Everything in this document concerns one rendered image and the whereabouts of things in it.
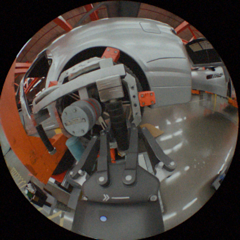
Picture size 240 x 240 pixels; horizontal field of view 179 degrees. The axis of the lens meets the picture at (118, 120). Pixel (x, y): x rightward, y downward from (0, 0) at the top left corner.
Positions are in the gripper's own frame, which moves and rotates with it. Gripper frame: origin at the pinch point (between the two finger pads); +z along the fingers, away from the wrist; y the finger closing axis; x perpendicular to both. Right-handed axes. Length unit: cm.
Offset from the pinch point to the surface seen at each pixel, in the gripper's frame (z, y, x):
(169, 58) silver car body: 36, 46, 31
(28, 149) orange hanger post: -5, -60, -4
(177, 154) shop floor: 41, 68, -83
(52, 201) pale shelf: -25, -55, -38
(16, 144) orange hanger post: -12, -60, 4
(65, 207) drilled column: -28, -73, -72
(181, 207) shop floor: -32, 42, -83
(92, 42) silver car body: 36, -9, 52
